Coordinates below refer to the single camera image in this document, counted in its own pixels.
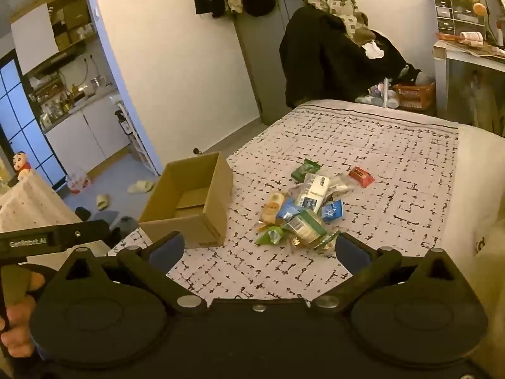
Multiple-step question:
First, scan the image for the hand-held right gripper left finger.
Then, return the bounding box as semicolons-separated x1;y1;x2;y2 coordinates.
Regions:
59;231;207;317

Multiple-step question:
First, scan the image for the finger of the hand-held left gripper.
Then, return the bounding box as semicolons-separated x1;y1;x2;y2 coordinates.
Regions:
59;220;112;247

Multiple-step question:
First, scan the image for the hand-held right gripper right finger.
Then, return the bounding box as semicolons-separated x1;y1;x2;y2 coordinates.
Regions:
311;232;461;315

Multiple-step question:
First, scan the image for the clear green-edged snack packet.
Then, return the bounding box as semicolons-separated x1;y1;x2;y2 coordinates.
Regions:
316;231;341;252

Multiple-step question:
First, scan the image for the blue snack packet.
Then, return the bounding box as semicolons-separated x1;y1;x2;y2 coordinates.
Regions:
320;199;343;222
276;198;302;222

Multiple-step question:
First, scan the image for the green white snack packet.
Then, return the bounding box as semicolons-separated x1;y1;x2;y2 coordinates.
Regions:
282;210;328;247

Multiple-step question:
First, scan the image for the clear grey snack packet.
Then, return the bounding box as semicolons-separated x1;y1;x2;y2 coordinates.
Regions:
327;173;354;200

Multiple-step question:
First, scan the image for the white blue-label snack packet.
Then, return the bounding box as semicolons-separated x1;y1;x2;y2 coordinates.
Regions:
296;174;331;211

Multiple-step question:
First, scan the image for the cardboard box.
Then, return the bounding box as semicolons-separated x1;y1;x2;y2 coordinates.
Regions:
138;152;234;249

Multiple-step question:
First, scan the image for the red snack packet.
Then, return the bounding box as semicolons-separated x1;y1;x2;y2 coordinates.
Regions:
349;166;375;189

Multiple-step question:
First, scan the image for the light green snack packet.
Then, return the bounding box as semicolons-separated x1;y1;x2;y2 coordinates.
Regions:
256;225;285;245

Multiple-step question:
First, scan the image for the yellow bread packet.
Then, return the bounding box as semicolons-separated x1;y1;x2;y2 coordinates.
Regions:
258;191;287;230

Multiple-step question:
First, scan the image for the dark green snack packet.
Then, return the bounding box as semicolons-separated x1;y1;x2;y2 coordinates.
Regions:
291;159;321;182

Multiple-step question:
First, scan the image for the person's left hand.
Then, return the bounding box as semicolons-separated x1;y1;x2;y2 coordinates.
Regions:
0;272;46;358

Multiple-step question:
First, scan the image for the cream textured cover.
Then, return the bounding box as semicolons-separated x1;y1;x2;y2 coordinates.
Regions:
0;174;111;259

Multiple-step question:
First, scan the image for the grey fluffy slipper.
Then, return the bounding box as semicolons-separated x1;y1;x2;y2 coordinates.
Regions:
110;215;139;238

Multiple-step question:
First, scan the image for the red white plastic bag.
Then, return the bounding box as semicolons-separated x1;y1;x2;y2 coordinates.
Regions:
65;170;92;195

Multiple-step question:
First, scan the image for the plush doll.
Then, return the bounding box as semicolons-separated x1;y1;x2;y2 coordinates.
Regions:
12;151;33;180

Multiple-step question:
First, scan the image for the white kitchen cabinet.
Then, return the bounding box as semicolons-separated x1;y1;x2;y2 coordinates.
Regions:
43;95;132;175

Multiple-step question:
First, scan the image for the white storage rack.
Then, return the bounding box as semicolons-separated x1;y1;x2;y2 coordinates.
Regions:
114;95;163;177

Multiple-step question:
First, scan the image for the patterned bedspread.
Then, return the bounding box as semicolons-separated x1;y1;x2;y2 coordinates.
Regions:
108;100;460;301

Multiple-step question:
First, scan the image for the black-framed glass door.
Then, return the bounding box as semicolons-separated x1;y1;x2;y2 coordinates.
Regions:
0;49;67;191

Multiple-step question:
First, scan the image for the cluttered kitchen counter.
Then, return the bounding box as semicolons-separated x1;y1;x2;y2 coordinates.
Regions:
28;73;119;128

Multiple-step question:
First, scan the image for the floor bottle clutter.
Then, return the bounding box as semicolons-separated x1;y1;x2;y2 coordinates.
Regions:
354;83;399;108

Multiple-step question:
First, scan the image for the orange basket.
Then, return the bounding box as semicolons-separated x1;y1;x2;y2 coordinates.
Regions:
392;83;437;111

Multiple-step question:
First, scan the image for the large black coat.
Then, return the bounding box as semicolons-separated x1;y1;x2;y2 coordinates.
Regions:
279;8;412;110

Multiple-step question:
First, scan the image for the white cabinet panel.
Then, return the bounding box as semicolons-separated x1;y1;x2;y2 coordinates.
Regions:
10;4;55;75

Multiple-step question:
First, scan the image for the white cloth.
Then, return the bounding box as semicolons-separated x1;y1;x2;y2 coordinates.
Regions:
363;41;385;60

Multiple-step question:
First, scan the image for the white desk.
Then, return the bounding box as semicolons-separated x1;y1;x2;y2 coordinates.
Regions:
433;40;505;127

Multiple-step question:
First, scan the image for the grey door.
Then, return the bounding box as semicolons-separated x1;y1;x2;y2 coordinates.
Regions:
233;0;316;124

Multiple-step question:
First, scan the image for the shelf with boxes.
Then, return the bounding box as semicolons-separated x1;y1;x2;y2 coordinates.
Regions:
47;0;98;45

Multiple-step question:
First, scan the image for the patterned hoodie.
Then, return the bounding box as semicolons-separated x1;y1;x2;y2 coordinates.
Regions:
306;0;376;45

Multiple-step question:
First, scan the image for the drawer organizer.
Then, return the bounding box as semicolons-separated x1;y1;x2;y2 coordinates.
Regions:
434;0;488;39

